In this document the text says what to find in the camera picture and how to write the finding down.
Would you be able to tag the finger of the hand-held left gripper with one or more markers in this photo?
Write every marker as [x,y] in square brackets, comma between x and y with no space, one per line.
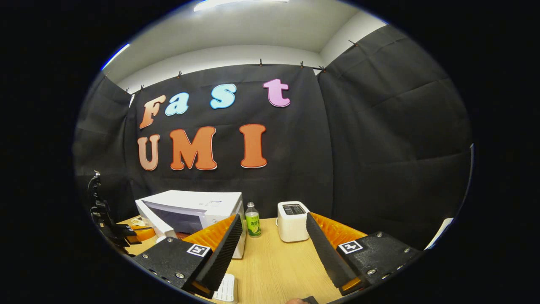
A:
[145,233]

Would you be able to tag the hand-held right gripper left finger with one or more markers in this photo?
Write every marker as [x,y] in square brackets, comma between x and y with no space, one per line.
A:
[223,253]

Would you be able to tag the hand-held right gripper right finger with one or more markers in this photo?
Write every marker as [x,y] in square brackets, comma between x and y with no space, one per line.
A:
[327,253]

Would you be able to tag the white microwave oven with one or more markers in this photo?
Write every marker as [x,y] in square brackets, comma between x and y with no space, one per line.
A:
[202,200]

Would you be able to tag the small white ribbed dish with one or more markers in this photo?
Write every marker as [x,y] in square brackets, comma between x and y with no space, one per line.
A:
[228,289]

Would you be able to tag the green label plastic bottle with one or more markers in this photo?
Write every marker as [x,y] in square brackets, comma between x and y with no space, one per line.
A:
[253,228]

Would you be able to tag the white toaster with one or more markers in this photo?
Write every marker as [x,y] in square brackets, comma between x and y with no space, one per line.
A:
[291,228]

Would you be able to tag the black backdrop cloth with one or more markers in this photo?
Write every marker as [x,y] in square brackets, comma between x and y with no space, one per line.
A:
[371,147]

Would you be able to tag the ceiling light strip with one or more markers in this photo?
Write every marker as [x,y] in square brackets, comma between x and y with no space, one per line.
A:
[236,3]
[114,57]

